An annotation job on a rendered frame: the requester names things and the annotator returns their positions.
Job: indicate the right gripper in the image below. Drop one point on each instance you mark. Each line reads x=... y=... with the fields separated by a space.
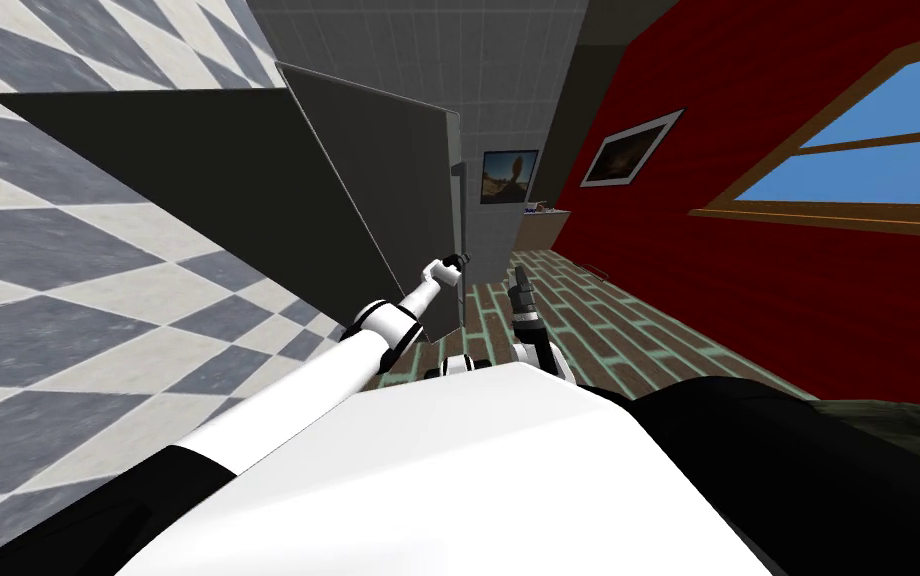
x=524 y=307

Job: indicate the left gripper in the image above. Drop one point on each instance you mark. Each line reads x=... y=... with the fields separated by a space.
x=455 y=261

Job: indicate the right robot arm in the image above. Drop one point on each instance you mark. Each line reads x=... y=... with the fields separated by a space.
x=788 y=480

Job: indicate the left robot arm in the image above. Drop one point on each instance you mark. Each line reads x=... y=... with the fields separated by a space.
x=308 y=388

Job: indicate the brown cabinet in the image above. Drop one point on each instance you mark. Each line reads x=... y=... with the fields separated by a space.
x=538 y=228

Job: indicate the grey door leaf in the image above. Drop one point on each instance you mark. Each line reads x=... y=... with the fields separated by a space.
x=396 y=200

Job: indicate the black framed landscape picture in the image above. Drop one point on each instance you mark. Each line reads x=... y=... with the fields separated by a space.
x=508 y=177

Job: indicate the white framed dark picture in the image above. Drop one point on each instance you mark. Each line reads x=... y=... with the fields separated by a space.
x=628 y=152

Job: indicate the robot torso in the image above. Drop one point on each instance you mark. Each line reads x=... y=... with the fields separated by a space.
x=444 y=480

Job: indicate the brown framed window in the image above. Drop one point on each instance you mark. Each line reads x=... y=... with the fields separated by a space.
x=868 y=152

